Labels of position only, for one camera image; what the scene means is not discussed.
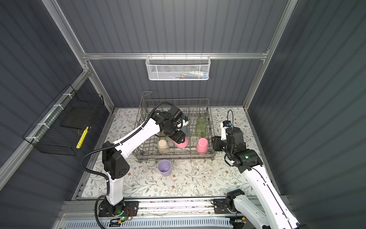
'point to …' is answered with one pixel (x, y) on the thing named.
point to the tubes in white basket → (192, 75)
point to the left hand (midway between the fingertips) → (182, 139)
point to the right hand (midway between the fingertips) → (218, 138)
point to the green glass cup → (200, 127)
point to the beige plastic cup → (163, 147)
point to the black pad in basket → (76, 117)
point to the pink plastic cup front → (182, 145)
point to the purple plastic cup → (164, 166)
